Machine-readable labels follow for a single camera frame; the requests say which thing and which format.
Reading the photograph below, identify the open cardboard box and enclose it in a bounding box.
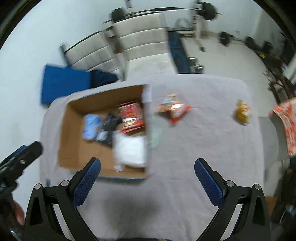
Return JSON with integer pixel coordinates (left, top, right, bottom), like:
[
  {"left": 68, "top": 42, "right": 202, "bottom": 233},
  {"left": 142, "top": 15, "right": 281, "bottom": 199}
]
[{"left": 58, "top": 84, "right": 151, "bottom": 180}]

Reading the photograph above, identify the black snack packet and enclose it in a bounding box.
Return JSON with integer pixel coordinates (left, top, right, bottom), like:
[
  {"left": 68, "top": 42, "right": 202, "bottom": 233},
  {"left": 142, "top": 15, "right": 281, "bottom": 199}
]
[{"left": 95, "top": 113, "right": 122, "bottom": 147}]

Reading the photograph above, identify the dark blue garment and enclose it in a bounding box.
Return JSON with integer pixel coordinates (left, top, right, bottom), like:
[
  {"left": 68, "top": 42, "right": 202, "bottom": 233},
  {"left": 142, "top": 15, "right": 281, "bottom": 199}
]
[{"left": 90, "top": 70, "right": 118, "bottom": 88}]

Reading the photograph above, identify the yellow snack bag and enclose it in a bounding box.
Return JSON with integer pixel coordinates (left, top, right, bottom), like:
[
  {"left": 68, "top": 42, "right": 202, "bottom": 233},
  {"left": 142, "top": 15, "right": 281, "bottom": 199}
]
[{"left": 235, "top": 99, "right": 251, "bottom": 124}]

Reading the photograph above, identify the orange snack bag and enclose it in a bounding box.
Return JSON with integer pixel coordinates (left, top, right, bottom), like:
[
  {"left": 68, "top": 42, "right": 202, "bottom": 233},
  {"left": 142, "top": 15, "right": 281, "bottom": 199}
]
[{"left": 154, "top": 94, "right": 192, "bottom": 125}]

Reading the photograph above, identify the orange white cloth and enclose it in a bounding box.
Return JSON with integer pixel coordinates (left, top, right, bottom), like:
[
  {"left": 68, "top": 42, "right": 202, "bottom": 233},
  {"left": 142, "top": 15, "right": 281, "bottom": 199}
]
[{"left": 269, "top": 97, "right": 296, "bottom": 157}]

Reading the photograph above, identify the blue white tissue pack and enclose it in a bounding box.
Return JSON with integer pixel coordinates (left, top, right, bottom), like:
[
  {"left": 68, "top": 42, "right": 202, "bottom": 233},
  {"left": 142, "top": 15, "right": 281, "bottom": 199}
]
[{"left": 82, "top": 114, "right": 102, "bottom": 141}]

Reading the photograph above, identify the person's left hand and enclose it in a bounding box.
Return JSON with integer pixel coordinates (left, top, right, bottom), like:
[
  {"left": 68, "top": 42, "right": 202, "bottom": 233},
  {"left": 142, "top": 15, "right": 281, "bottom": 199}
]
[{"left": 12, "top": 200, "right": 25, "bottom": 226}]

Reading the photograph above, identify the grey table cloth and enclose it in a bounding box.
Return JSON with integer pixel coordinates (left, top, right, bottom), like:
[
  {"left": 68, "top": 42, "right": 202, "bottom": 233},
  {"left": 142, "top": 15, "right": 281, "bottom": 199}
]
[{"left": 40, "top": 74, "right": 264, "bottom": 240}]

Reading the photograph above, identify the barbell on rack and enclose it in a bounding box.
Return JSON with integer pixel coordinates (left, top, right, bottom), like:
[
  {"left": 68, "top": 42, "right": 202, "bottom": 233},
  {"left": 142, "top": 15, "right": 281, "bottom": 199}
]
[{"left": 102, "top": 1, "right": 222, "bottom": 24}]

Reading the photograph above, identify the left white padded chair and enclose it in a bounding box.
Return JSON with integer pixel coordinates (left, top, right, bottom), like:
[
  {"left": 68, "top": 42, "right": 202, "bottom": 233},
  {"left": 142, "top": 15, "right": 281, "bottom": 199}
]
[{"left": 60, "top": 31, "right": 125, "bottom": 81}]

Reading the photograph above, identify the brown wooden chair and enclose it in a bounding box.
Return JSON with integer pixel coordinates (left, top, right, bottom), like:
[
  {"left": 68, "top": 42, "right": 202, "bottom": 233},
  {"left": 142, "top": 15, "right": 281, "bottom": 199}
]
[{"left": 262, "top": 69, "right": 295, "bottom": 104}]

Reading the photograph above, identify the barbell on floor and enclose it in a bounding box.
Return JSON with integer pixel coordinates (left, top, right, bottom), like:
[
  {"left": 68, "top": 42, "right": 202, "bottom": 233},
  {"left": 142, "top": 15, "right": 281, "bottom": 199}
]
[{"left": 218, "top": 31, "right": 255, "bottom": 49}]

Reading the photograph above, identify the chrome dumbbell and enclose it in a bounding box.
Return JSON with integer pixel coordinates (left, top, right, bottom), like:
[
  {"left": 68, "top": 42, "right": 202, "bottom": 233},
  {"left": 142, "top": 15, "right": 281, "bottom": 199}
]
[{"left": 188, "top": 57, "right": 204, "bottom": 74}]

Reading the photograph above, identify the right white padded chair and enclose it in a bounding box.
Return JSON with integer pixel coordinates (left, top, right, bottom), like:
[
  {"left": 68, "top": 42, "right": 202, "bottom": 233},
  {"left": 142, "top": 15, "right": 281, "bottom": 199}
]
[{"left": 113, "top": 12, "right": 177, "bottom": 78}]

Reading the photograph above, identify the blue foam mat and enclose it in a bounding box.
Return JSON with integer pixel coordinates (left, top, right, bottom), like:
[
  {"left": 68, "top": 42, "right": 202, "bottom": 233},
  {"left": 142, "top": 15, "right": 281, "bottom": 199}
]
[{"left": 41, "top": 65, "right": 90, "bottom": 104}]

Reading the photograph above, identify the blue black weight bench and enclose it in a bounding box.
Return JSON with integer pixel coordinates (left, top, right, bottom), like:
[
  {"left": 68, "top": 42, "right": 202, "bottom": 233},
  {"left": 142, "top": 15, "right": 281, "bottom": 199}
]
[{"left": 168, "top": 31, "right": 191, "bottom": 74}]

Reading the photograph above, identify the red snack packet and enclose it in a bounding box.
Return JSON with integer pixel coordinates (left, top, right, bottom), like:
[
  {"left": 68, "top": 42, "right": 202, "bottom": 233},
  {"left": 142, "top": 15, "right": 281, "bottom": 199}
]
[{"left": 118, "top": 101, "right": 144, "bottom": 133}]

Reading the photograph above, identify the white plastic bag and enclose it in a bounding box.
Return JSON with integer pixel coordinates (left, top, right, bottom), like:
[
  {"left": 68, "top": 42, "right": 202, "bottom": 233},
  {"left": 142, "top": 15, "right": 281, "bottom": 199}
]
[{"left": 112, "top": 131, "right": 147, "bottom": 172}]

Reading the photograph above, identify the grey chair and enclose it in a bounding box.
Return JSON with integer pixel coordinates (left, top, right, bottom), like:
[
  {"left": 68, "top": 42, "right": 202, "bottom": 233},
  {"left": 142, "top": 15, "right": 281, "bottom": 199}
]
[{"left": 257, "top": 115, "right": 292, "bottom": 172}]

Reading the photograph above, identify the white padded chair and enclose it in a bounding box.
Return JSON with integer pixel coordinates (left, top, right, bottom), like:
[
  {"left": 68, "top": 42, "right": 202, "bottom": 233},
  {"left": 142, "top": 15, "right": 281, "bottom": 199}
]
[
  {"left": 60, "top": 31, "right": 125, "bottom": 81},
  {"left": 113, "top": 12, "right": 177, "bottom": 78}
]

